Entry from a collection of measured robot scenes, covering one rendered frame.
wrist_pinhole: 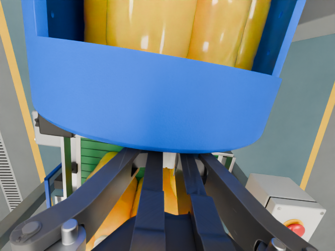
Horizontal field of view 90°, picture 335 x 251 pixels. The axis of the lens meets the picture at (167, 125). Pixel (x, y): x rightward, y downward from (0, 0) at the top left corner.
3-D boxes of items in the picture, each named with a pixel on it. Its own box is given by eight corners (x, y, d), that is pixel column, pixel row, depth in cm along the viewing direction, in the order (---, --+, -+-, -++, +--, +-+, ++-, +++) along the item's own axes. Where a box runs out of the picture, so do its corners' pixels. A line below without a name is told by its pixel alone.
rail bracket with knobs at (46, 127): (99, 99, 44) (81, 108, 34) (98, 125, 46) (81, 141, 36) (60, 93, 43) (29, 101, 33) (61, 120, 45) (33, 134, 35)
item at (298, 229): (304, 221, 32) (309, 227, 31) (296, 235, 33) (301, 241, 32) (286, 219, 32) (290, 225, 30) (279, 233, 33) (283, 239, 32)
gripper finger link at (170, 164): (171, 141, 15) (179, 142, 15) (169, 119, 22) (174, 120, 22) (166, 169, 16) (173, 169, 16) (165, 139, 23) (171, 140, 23)
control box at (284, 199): (289, 177, 40) (329, 211, 31) (261, 236, 47) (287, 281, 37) (250, 172, 40) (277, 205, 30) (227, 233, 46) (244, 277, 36)
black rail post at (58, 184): (78, 163, 49) (62, 180, 42) (78, 172, 50) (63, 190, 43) (70, 162, 49) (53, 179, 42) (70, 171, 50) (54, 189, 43)
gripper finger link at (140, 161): (159, 171, 15) (124, 167, 14) (160, 146, 19) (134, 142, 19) (162, 156, 14) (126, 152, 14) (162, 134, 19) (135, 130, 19)
